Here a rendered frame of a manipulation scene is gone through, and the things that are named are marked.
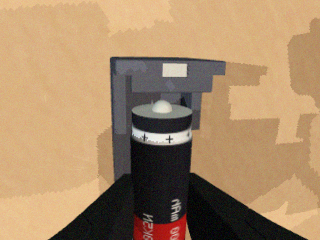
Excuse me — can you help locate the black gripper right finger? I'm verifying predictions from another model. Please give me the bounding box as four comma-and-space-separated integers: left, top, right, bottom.
187, 173, 308, 240

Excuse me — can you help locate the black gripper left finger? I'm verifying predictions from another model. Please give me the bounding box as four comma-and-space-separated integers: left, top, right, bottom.
48, 175, 135, 240

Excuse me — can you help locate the black cylindrical battery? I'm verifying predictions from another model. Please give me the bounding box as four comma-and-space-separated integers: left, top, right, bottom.
131, 100, 192, 240

